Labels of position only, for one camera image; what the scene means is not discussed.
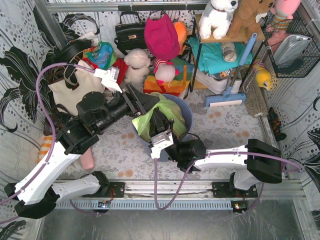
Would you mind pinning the red cloth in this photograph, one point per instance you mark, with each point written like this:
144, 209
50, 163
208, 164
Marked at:
121, 70

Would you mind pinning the magenta hat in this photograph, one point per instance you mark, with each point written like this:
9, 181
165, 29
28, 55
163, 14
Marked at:
161, 38

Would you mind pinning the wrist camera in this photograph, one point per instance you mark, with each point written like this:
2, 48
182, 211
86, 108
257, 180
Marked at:
109, 78
159, 142

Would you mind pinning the brown teddy bear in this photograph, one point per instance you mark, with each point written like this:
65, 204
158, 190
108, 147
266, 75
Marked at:
248, 15

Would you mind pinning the orange plush toy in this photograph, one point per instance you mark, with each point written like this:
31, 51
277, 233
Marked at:
181, 31

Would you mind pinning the silver pouch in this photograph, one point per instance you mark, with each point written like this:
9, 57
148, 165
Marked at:
291, 48

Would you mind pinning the cream plush sheep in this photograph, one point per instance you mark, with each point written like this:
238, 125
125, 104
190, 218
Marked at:
138, 63

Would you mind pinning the green trash bag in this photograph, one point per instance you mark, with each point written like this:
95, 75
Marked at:
170, 113

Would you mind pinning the white plush dog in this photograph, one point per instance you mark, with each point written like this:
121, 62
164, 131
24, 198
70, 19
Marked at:
216, 18

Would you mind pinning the black metal shelf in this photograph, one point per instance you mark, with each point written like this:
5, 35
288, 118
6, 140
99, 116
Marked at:
228, 52

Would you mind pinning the pink plush toy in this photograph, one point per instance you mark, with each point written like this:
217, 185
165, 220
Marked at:
282, 11

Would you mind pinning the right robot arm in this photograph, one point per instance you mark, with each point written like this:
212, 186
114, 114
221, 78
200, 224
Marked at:
257, 161

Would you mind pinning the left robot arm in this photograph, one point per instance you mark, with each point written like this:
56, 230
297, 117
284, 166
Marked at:
38, 193

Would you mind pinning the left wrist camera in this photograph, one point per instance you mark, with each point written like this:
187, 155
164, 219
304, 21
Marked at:
109, 78

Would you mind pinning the black wire basket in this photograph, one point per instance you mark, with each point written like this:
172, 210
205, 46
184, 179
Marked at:
304, 64

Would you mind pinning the aluminium rail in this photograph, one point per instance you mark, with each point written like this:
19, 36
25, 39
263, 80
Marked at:
167, 188

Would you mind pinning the orange checkered cloth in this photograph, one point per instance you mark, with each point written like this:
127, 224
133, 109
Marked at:
45, 147

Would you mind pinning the teal cloth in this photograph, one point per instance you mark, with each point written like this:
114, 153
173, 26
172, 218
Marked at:
211, 59

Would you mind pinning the cream canvas tote bag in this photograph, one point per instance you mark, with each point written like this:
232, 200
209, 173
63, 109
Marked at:
70, 98

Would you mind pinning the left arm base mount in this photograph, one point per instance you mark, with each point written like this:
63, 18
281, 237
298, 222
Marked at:
114, 189

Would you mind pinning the yellow plush duck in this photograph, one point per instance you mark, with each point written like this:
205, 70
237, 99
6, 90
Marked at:
262, 76

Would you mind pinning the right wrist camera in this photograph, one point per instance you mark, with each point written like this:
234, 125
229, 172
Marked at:
159, 142

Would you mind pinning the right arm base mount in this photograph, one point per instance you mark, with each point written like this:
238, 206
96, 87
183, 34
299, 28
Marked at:
225, 189

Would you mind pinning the pink case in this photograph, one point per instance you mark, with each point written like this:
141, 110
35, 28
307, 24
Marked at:
87, 160

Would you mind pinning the rainbow striped bag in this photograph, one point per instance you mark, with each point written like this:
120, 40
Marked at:
177, 85

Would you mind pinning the black leather handbag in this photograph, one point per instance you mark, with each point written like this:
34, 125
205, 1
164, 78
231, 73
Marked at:
130, 36

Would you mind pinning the dark brown bag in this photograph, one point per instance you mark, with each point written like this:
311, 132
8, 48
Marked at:
59, 116

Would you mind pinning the blue trash bin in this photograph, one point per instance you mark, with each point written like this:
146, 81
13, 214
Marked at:
186, 113

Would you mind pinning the wooden broom stick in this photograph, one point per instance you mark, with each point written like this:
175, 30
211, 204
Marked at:
261, 112

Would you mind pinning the black orange toy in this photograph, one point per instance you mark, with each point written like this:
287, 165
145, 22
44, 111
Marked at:
275, 125

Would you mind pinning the colourful scarf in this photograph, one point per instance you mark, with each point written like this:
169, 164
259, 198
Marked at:
101, 56

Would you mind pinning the pink white plush doll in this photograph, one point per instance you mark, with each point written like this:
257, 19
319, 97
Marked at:
164, 71

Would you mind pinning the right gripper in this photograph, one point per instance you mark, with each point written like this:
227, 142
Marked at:
163, 130

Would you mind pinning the white sneaker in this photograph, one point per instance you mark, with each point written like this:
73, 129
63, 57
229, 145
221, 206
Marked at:
218, 86

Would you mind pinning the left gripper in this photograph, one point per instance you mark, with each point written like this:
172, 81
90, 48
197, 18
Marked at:
133, 102

